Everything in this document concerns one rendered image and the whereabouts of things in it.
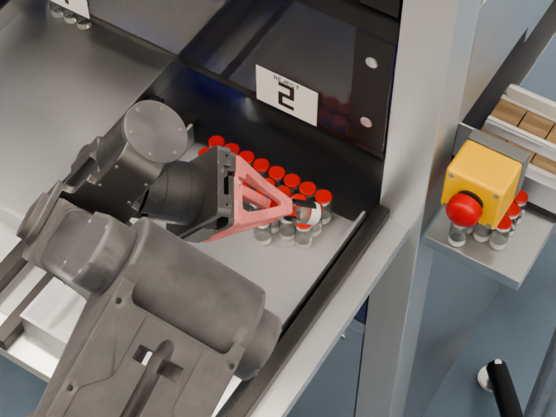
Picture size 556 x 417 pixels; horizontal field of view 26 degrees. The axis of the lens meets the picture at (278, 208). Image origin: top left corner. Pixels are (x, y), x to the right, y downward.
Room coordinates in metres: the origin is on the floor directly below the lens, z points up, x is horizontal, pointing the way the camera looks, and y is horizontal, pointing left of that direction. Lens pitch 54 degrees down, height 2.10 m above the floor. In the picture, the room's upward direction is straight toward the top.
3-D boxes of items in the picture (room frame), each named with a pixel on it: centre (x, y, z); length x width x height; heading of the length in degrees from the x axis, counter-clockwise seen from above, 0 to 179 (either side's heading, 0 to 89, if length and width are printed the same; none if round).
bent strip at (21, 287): (0.79, 0.29, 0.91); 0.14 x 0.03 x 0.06; 148
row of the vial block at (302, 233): (0.88, 0.04, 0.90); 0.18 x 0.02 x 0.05; 57
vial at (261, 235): (0.84, 0.02, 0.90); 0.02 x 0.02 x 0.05
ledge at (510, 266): (0.87, -0.27, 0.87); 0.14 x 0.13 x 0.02; 148
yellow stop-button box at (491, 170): (0.84, -0.24, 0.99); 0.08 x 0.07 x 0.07; 148
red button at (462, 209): (0.80, -0.21, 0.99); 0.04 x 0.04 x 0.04; 58
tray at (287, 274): (0.78, 0.09, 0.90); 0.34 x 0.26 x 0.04; 147
